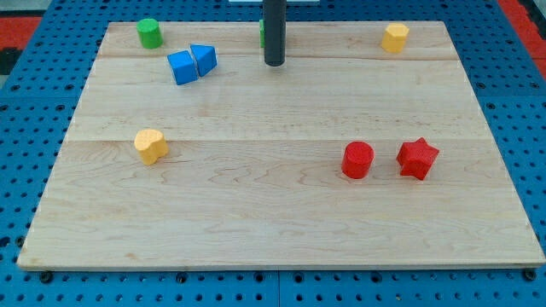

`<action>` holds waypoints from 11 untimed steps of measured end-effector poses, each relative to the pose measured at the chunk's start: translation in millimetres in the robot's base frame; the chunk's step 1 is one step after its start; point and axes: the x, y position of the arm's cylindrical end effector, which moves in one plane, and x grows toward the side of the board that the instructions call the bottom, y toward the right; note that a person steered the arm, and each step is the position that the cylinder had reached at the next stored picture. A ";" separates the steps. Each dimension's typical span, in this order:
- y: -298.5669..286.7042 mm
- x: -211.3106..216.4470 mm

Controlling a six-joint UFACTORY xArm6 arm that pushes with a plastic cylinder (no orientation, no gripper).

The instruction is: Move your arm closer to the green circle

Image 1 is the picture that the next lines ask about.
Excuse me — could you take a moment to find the green cylinder block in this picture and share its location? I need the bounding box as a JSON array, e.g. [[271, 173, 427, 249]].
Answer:
[[136, 18, 163, 49]]

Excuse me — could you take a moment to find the blue cube block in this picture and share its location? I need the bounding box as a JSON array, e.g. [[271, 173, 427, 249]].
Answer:
[[167, 50, 198, 85]]

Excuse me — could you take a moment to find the green block behind arm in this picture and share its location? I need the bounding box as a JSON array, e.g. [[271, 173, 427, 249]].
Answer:
[[258, 19, 265, 49]]

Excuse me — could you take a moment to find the red cylinder block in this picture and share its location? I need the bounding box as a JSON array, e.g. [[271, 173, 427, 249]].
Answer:
[[341, 141, 375, 179]]

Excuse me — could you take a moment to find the wooden board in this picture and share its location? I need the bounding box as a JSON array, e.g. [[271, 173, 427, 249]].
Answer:
[[17, 21, 545, 271]]

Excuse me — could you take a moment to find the yellow heart block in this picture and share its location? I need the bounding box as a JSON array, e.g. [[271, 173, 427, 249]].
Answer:
[[134, 129, 169, 165]]

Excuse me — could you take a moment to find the blue triangular block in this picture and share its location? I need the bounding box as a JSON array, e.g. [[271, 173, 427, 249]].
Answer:
[[190, 44, 218, 77]]

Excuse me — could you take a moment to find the yellow hexagon block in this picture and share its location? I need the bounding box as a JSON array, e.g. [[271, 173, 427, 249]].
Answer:
[[380, 23, 410, 53]]

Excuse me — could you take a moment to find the blue pegboard base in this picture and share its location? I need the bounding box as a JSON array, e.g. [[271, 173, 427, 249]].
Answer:
[[1, 1, 545, 306]]

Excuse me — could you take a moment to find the red star block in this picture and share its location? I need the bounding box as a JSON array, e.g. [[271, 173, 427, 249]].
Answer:
[[397, 137, 439, 181]]

